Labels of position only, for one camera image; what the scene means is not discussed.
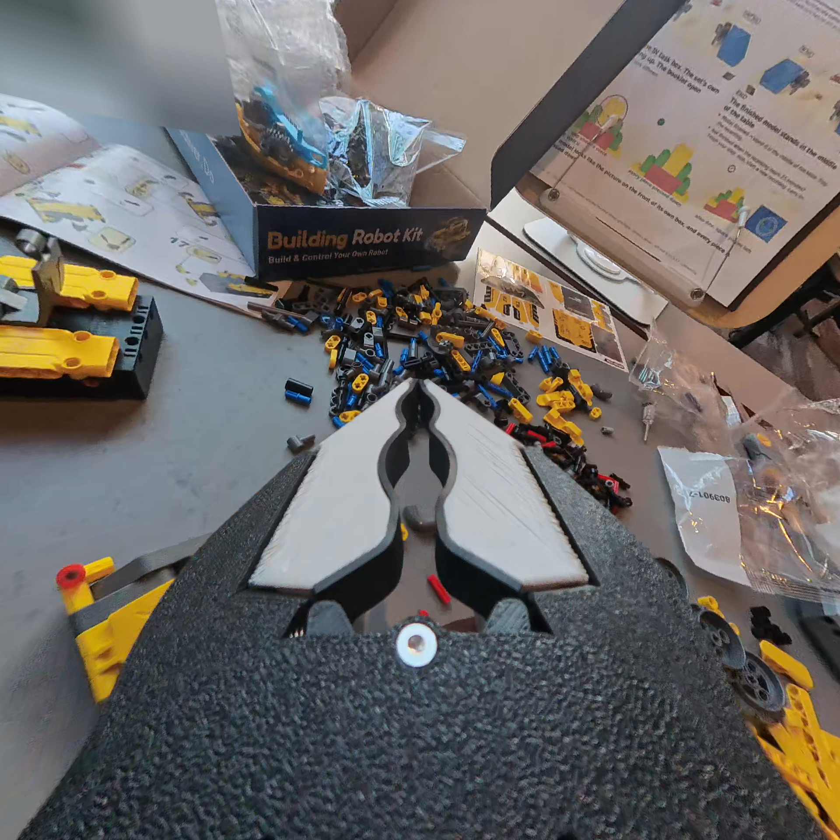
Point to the clear bag with white label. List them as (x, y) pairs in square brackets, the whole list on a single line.
[(709, 512)]

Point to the laminated instruction sign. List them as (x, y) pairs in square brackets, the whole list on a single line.
[(709, 131)]

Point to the red pin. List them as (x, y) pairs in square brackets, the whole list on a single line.
[(437, 588)]

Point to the yellow and black brick assembly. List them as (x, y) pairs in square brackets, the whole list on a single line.
[(66, 355)]

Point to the yellow curved brick assembly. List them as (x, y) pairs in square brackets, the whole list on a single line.
[(112, 630)]

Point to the pile of wheels and tires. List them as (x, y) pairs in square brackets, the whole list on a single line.
[(748, 670)]

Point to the clear bags of brick parts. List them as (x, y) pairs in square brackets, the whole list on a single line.
[(302, 79)]

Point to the small metal rod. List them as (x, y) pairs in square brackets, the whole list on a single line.
[(649, 420)]

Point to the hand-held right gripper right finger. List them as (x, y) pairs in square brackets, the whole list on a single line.
[(512, 519)]

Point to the black and blue pin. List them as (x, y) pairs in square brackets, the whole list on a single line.
[(298, 390)]

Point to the small grey curved piece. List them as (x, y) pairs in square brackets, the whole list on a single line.
[(418, 516)]

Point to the small grey pin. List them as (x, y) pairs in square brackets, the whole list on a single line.
[(301, 444)]

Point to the white stand base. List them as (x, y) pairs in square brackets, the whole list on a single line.
[(578, 256)]

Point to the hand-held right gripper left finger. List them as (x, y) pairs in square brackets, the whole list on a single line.
[(328, 525)]

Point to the sticker sheet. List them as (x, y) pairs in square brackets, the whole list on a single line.
[(551, 309)]

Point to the instruction booklet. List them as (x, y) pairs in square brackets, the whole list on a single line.
[(79, 184)]

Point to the grey desk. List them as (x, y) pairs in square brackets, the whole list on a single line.
[(171, 473)]

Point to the blue cardboard kit box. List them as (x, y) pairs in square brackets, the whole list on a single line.
[(341, 243)]

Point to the pile of small brick parts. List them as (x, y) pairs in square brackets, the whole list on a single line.
[(394, 341)]

